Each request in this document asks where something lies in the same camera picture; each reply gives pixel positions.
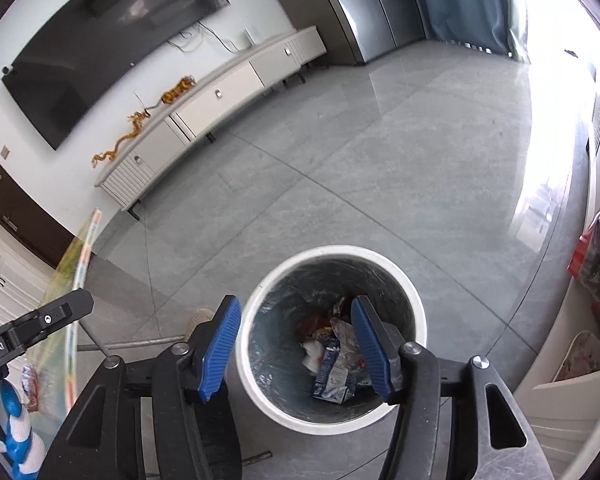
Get white tissue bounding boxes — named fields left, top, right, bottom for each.
left=301, top=340, right=326, bottom=373

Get blue curtain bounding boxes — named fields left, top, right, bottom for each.
left=402, top=0, right=531, bottom=63

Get dark brown door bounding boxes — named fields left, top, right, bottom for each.
left=0, top=140, right=78, bottom=271

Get person's left hand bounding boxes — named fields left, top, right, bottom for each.
left=0, top=375, right=48, bottom=480

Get white round bin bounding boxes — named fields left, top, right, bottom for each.
left=235, top=245, right=427, bottom=436

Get small snack packet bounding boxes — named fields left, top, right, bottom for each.
left=20, top=365, right=42, bottom=412

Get white furniture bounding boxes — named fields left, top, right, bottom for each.
left=512, top=260, right=600, bottom=480

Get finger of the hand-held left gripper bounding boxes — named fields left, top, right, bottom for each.
left=7, top=287, right=95, bottom=357

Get printed white wrapper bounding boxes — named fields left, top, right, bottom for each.
left=312, top=337, right=361, bottom=403

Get patterned cushion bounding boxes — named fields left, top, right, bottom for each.
left=552, top=330, right=600, bottom=383

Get silver foil wrapper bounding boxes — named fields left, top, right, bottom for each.
left=330, top=297, right=366, bottom=361

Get tan round object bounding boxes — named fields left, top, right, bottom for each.
left=187, top=308, right=216, bottom=331

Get wall-mounted black television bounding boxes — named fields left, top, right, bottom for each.
left=0, top=0, right=231, bottom=151

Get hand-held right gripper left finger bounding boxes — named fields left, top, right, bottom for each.
left=37, top=294, right=243, bottom=480

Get grey refrigerator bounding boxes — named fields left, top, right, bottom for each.
left=315, top=0, right=428, bottom=66

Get white lower cabinet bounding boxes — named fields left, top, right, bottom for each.
left=0, top=210, right=51, bottom=321

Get long orange dragon figurine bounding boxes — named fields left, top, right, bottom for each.
left=91, top=132, right=137, bottom=168

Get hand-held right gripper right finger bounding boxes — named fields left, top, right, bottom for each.
left=350, top=295, right=556, bottom=480

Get red snack wrapper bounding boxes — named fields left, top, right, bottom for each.
left=300, top=315, right=333, bottom=339

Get television cables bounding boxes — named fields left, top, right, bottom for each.
left=167, top=20, right=253, bottom=54

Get white television stand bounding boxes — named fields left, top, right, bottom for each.
left=94, top=26, right=328, bottom=221

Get orange tiger figurine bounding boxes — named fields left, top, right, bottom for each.
left=161, top=76, right=197, bottom=106

